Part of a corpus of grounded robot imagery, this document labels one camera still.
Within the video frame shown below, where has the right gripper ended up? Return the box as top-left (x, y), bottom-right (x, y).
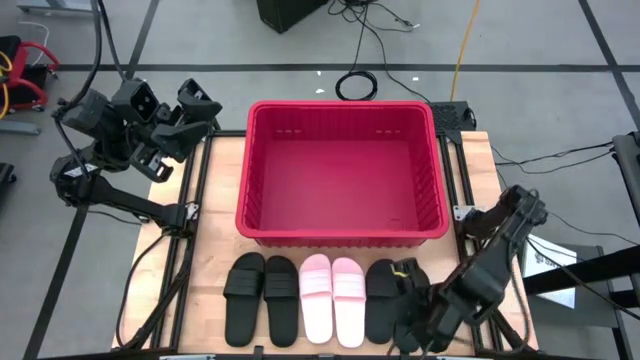
top-left (398, 257), bottom-right (476, 354)

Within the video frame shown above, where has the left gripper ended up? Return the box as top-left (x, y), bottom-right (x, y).
top-left (119, 78), bottom-right (224, 184)

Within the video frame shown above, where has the black slide sandal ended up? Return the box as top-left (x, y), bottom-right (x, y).
top-left (263, 254), bottom-right (301, 349)
top-left (222, 251), bottom-right (267, 349)
top-left (364, 258), bottom-right (401, 346)
top-left (393, 257), bottom-right (434, 354)

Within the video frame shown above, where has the pink slide sandal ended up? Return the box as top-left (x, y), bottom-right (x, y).
top-left (330, 256), bottom-right (367, 350)
top-left (298, 253), bottom-right (335, 345)

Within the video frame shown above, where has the red plastic bin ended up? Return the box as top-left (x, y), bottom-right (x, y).
top-left (234, 99), bottom-right (451, 250)

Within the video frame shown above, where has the white printed paper sheet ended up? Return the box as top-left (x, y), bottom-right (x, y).
top-left (522, 233), bottom-right (579, 310)

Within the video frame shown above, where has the black floor box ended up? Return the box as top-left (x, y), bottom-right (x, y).
top-left (256, 0), bottom-right (331, 35)

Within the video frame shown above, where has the grey metal floor base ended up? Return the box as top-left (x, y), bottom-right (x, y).
top-left (17, 0), bottom-right (94, 19)
top-left (0, 119), bottom-right (42, 136)

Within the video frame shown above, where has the red and black cart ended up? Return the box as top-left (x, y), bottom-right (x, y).
top-left (0, 34), bottom-right (61, 114)

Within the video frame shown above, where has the black metal stand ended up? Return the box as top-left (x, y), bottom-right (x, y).
top-left (514, 239), bottom-right (640, 360)

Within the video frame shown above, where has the black caster base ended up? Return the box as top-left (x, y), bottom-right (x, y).
top-left (0, 162), bottom-right (17, 201)

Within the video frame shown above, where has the black perforated box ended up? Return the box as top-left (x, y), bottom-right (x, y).
top-left (429, 100), bottom-right (477, 135)

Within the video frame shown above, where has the black aluminium rig frame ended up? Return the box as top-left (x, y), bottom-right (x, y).
top-left (112, 113), bottom-right (540, 360)

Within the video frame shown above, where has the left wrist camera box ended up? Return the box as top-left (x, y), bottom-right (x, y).
top-left (110, 78), bottom-right (161, 124)

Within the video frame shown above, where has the coiled black floor cable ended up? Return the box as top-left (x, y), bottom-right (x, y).
top-left (333, 69), bottom-right (380, 103)

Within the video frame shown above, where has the yellow cable on cart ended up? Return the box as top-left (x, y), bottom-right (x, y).
top-left (0, 49), bottom-right (13, 120)

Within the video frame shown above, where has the black cable beside table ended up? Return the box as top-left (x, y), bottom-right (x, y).
top-left (114, 232), bottom-right (174, 350)

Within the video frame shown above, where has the dark grey equipment post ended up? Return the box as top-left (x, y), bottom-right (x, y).
top-left (612, 130), bottom-right (640, 226)

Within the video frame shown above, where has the thin yellow cable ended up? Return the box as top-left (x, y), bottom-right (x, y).
top-left (449, 0), bottom-right (482, 103)

